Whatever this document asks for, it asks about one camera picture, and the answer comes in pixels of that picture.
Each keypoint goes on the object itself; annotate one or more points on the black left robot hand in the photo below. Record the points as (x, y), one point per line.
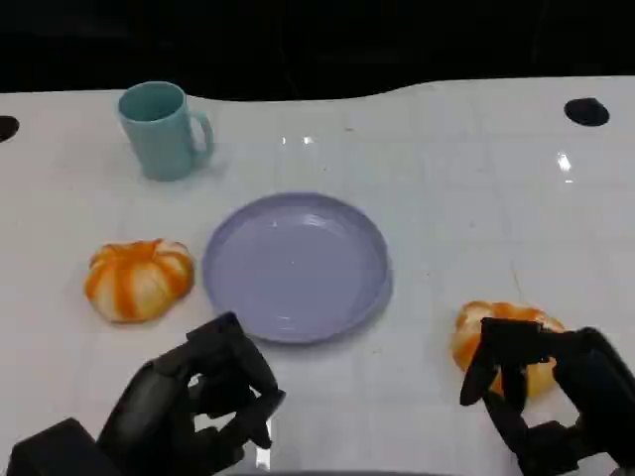
(159, 411)

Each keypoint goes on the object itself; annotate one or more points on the orange and white toy bread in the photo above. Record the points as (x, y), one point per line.
(469, 339)
(134, 282)

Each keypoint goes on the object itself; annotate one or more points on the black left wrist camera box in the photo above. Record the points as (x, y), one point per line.
(59, 451)

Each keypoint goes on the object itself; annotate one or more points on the lilac plate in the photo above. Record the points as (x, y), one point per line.
(297, 268)

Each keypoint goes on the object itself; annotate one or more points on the pale green mug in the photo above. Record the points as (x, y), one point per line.
(159, 144)

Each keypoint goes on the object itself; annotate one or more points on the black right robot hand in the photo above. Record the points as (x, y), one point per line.
(600, 377)

